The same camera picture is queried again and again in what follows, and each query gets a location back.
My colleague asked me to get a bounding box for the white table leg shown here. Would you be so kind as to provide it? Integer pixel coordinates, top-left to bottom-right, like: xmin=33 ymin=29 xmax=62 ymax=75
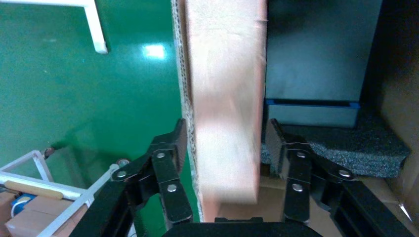
xmin=0 ymin=0 xmax=109 ymax=55

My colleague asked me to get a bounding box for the blue cable reel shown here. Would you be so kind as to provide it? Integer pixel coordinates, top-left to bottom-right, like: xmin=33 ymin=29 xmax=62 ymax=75
xmin=10 ymin=193 xmax=37 ymax=217

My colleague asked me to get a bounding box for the large cardboard box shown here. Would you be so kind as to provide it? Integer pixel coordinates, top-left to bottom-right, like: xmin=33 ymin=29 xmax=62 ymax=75
xmin=170 ymin=0 xmax=419 ymax=237

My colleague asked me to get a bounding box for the wooden stick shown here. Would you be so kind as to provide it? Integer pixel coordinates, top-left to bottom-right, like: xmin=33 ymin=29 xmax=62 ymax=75
xmin=4 ymin=180 xmax=65 ymax=200

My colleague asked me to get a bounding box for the dark grey foam block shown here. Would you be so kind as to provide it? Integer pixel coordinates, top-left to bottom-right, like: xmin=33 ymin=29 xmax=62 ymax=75
xmin=260 ymin=113 xmax=412 ymax=179

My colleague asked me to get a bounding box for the grey case with blue rim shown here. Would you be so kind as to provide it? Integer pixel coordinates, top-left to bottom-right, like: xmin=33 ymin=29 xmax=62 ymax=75
xmin=264 ymin=0 xmax=383 ymax=128

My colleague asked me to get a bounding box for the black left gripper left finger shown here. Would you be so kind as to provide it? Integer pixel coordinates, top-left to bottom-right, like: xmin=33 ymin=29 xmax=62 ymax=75
xmin=70 ymin=118 xmax=194 ymax=237

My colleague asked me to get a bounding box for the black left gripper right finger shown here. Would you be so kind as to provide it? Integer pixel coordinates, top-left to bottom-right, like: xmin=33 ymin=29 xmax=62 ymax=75
xmin=265 ymin=118 xmax=415 ymax=237

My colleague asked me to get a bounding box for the white metal cart frame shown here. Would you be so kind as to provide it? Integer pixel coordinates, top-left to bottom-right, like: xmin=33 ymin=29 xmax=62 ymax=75
xmin=0 ymin=150 xmax=131 ymax=237

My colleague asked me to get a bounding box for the small brown cardboard carton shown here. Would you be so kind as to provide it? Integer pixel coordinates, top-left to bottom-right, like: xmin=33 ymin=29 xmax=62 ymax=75
xmin=4 ymin=196 xmax=88 ymax=237

